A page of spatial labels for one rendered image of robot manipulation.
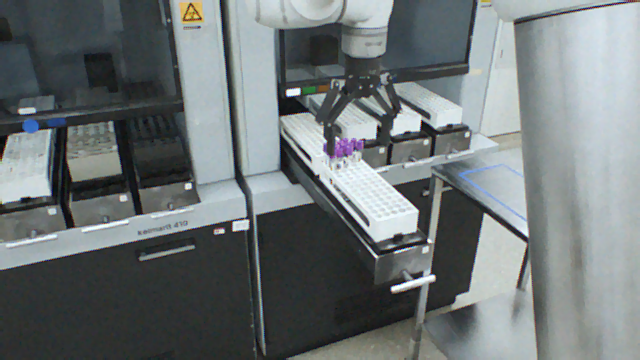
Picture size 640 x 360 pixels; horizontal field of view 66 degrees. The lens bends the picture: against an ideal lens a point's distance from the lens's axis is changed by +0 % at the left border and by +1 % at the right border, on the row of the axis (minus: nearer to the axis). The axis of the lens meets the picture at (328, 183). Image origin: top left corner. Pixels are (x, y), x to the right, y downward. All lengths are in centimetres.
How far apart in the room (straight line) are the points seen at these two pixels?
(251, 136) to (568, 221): 104
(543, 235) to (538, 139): 9
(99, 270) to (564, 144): 117
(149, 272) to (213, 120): 44
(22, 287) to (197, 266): 41
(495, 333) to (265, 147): 89
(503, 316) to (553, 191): 129
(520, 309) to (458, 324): 23
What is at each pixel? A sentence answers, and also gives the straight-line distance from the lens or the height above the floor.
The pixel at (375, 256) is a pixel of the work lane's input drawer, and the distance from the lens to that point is 99.
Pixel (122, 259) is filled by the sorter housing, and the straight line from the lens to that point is 138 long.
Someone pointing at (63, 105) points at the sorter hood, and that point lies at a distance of 127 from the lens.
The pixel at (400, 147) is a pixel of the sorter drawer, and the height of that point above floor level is 79.
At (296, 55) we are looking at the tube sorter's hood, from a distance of 133.
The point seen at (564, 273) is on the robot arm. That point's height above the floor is 113.
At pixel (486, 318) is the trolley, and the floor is 28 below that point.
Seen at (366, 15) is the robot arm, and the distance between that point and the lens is 97.
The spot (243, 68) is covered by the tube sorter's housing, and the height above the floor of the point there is 105.
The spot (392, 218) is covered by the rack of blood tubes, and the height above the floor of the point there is 86.
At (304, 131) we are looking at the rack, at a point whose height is 86.
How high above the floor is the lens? 141
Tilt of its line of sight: 29 degrees down
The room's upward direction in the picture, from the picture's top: 1 degrees clockwise
